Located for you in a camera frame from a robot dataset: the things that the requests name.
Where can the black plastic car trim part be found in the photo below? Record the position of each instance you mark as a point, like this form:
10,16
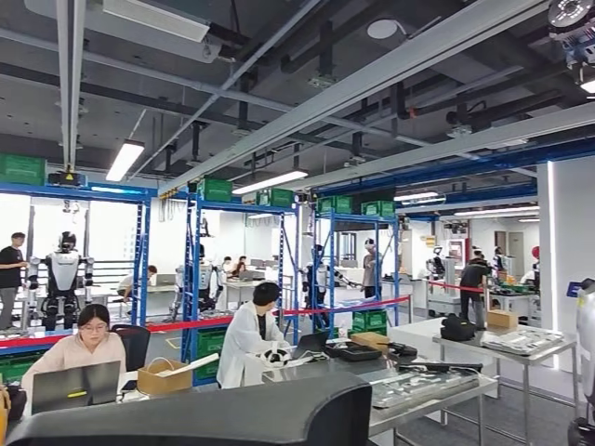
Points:
209,412

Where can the steel workbench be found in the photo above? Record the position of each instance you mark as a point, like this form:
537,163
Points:
470,348
325,369

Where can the long black trim part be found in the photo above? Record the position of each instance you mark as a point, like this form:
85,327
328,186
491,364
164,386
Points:
442,367

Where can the green plastic crate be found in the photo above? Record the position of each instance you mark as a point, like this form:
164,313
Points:
18,369
379,209
281,198
214,191
20,169
209,344
334,205
369,321

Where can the long ceiling light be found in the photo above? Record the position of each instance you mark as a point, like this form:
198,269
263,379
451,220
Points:
269,183
124,161

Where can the white black humanoid robot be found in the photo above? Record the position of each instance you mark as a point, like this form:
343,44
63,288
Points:
62,271
205,283
321,277

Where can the blue steel rack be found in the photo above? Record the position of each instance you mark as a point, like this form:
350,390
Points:
331,271
145,246
192,277

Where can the person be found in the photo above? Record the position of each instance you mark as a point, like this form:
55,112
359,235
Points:
127,284
239,268
226,266
74,354
474,280
242,351
10,271
370,271

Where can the white office desk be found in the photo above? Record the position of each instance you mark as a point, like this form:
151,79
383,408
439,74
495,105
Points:
242,284

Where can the black laptop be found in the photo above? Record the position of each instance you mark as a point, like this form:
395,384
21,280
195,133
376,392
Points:
313,344

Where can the white VR headset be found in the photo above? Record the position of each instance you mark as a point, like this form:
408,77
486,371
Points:
275,358

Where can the black plastic tray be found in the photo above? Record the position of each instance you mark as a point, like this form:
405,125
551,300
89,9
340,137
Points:
353,352

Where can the flat cardboard box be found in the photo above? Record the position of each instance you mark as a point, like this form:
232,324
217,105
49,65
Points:
369,340

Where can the red barrier belt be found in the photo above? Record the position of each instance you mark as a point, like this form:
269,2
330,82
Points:
195,323
455,287

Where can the white table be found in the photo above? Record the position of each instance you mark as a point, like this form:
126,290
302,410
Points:
414,332

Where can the white foam strip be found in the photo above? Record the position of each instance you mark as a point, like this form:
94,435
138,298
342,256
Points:
200,362

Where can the round white ceiling disc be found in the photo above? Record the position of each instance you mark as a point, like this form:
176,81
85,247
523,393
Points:
382,29

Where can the silver metal sheet parts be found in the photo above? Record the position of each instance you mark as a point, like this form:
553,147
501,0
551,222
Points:
520,341
418,388

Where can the black bag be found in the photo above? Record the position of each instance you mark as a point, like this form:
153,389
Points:
457,329

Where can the black office chair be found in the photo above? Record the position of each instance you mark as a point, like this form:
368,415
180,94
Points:
134,348

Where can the white ceiling panel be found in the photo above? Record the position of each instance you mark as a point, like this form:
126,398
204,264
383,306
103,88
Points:
158,18

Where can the small cardboard box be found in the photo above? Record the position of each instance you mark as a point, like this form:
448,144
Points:
502,320

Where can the black yellow hoist trolley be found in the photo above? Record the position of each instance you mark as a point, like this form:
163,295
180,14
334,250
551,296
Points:
67,178

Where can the grey laptop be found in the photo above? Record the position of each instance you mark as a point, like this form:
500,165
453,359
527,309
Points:
74,388

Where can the blue overhead beam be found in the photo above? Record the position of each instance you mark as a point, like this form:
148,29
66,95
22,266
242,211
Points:
558,157

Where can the white robot body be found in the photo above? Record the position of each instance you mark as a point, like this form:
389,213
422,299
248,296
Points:
587,332

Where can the grey hoist rail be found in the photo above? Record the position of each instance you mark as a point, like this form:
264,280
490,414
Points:
69,74

